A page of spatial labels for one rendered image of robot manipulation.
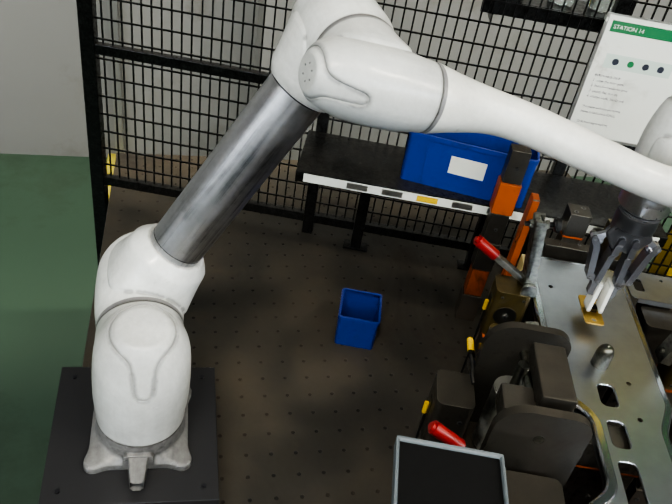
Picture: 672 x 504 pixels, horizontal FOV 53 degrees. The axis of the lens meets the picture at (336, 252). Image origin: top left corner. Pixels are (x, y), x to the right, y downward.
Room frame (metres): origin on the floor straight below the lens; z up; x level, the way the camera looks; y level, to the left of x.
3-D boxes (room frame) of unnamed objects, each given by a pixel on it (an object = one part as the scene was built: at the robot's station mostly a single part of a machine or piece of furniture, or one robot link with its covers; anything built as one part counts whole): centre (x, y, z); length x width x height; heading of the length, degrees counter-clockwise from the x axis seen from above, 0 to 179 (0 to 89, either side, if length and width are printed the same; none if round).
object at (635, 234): (1.08, -0.52, 1.22); 0.08 x 0.07 x 0.09; 90
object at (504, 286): (1.08, -0.34, 0.87); 0.10 x 0.07 x 0.35; 90
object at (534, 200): (1.18, -0.37, 0.95); 0.03 x 0.01 x 0.50; 0
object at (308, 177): (1.51, -0.32, 1.02); 0.90 x 0.22 x 0.03; 90
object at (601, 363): (0.95, -0.52, 1.02); 0.03 x 0.03 x 0.07
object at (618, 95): (1.63, -0.62, 1.30); 0.23 x 0.02 x 0.31; 90
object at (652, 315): (1.15, -0.73, 0.84); 0.12 x 0.07 x 0.28; 90
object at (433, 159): (1.51, -0.28, 1.10); 0.30 x 0.17 x 0.13; 82
